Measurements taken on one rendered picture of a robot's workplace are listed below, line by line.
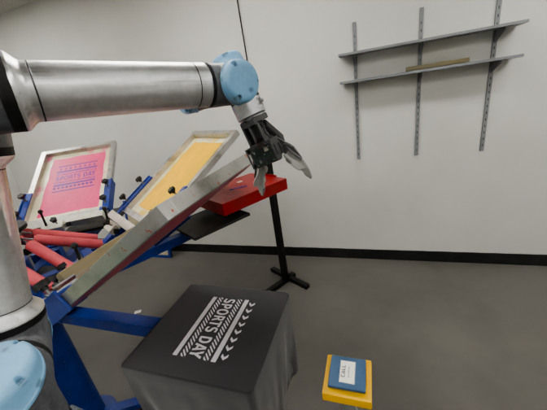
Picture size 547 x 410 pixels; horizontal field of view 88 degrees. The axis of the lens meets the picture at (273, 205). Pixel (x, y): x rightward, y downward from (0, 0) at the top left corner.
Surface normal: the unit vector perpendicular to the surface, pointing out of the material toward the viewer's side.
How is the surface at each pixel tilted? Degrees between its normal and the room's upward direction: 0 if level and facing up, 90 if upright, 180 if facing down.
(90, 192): 32
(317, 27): 90
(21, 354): 7
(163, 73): 65
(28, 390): 87
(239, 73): 90
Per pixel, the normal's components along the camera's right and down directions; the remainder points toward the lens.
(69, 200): 0.00, -0.62
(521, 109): -0.29, 0.38
